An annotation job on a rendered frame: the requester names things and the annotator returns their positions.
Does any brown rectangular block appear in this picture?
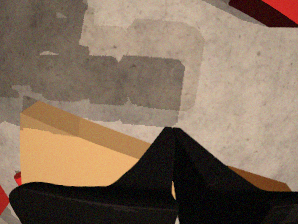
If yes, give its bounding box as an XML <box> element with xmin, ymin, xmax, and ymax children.
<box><xmin>227</xmin><ymin>165</ymin><xmax>291</xmax><ymax>192</ymax></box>

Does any red flat bar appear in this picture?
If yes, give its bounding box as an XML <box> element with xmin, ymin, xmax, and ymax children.
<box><xmin>13</xmin><ymin>172</ymin><xmax>23</xmax><ymax>186</ymax></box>

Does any red cube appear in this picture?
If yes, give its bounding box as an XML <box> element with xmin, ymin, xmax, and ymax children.
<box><xmin>227</xmin><ymin>0</ymin><xmax>298</xmax><ymax>28</ymax></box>
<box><xmin>0</xmin><ymin>186</ymin><xmax>9</xmax><ymax>214</ymax></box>

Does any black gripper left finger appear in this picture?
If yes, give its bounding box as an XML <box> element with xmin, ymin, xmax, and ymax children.
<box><xmin>9</xmin><ymin>127</ymin><xmax>178</xmax><ymax>224</ymax></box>

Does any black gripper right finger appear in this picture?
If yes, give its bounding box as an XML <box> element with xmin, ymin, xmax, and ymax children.
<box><xmin>173</xmin><ymin>128</ymin><xmax>298</xmax><ymax>224</ymax></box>

